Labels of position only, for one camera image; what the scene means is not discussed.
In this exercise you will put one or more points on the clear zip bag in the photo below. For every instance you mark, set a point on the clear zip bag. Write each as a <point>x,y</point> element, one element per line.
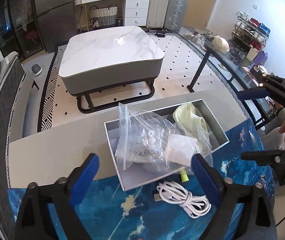
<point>144,136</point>

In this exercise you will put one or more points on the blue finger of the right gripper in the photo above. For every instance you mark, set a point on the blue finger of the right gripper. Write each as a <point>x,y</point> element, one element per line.
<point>253,93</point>
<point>261,157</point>

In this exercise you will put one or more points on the blue sky print mat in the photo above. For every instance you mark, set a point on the blue sky print mat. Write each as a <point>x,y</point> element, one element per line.
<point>108,212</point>

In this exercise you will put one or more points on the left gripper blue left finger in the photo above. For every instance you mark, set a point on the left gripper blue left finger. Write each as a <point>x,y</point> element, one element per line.
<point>80,179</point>

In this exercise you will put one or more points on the yellow green marker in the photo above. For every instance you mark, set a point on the yellow green marker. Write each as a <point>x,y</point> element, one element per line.
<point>184,176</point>

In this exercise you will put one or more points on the black glass cabinet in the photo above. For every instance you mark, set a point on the black glass cabinet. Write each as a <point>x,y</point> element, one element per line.
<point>18,30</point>

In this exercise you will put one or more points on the white marble coffee table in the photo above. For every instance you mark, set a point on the white marble coffee table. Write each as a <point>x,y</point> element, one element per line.
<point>108,58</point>

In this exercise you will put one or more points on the steel refrigerator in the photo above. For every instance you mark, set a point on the steel refrigerator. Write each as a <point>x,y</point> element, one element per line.
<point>56,21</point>

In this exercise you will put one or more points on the white foam piece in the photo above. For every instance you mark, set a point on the white foam piece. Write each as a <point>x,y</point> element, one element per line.
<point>180,149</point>

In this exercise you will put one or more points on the black glass side table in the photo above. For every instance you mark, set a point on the black glass side table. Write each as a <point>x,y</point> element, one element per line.
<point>241,79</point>

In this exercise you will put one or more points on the beige suitcase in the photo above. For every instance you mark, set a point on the beige suitcase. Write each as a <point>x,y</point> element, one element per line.
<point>156,13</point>

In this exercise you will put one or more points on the pale green cloth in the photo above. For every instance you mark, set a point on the pale green cloth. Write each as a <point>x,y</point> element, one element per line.
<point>188,121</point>

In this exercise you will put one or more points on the white plush object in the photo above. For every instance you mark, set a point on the white plush object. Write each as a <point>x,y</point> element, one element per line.
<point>221,44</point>

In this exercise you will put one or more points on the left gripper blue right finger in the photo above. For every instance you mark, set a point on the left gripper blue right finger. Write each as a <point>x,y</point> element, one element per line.
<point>209,179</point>

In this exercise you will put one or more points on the tan wooden door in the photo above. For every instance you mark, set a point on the tan wooden door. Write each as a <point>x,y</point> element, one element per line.
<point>198,13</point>

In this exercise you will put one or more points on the grey phone box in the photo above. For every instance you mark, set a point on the grey phone box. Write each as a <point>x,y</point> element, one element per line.
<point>137,175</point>

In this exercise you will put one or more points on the wicker basket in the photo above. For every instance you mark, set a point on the wicker basket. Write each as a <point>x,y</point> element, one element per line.
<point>105,17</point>

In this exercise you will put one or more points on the shoe rack with shoes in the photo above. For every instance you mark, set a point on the shoe rack with shoes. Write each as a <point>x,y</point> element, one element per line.
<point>249,38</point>

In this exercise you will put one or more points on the white drawer desk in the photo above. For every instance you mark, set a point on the white drawer desk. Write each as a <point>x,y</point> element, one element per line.
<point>131,12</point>

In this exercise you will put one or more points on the grey slipper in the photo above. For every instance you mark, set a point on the grey slipper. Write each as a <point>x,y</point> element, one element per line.
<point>36,69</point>

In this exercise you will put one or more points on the silver suitcase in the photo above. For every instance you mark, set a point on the silver suitcase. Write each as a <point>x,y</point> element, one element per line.
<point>175,14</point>

